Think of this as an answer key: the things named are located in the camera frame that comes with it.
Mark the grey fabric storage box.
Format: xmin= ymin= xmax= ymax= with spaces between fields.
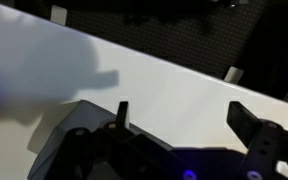
xmin=28 ymin=101 xmax=243 ymax=180

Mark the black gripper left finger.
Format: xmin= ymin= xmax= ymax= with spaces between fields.
xmin=115 ymin=101 xmax=129 ymax=129

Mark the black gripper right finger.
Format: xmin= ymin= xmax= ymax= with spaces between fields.
xmin=226 ymin=101 xmax=262 ymax=148

